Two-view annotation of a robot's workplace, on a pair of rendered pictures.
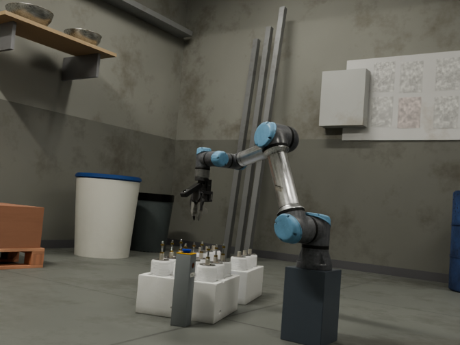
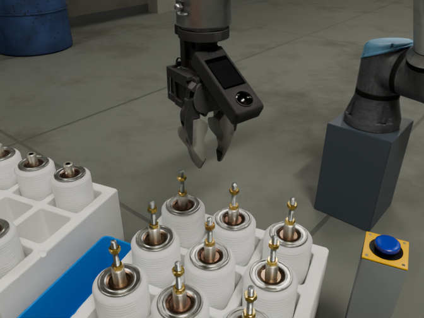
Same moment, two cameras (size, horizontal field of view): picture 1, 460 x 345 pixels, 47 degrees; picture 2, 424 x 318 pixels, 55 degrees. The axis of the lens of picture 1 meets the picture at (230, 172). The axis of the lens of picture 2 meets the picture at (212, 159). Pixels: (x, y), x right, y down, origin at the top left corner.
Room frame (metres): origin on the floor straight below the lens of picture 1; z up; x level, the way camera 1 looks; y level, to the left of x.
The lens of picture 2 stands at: (2.56, 0.71, 0.79)
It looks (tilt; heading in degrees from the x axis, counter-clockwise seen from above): 30 degrees down; 277
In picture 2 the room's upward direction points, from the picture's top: straight up
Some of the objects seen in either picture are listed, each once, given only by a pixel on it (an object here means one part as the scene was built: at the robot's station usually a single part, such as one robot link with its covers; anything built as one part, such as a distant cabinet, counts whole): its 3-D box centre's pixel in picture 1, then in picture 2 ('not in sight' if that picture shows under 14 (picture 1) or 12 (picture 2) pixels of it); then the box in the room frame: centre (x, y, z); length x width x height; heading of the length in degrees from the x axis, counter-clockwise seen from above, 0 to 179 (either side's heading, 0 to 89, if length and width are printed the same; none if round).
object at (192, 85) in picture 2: (202, 190); (201, 68); (2.65, 0.13, 0.60); 0.09 x 0.08 x 0.12; 131
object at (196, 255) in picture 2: not in sight; (209, 255); (2.63, 0.15, 0.25); 0.08 x 0.08 x 0.01
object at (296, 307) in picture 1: (311, 303); (361, 166); (2.24, -0.39, 0.15); 0.18 x 0.18 x 0.30; 57
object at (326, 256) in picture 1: (314, 256); (374, 105); (2.24, -0.39, 0.35); 0.15 x 0.15 x 0.10
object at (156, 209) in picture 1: (149, 222); not in sight; (5.57, 0.81, 0.30); 0.48 x 0.47 x 0.60; 57
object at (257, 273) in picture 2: not in sight; (270, 275); (2.52, 0.19, 0.25); 0.08 x 0.08 x 0.01
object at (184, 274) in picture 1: (183, 289); (367, 312); (2.33, 0.16, 0.16); 0.07 x 0.07 x 0.31; 73
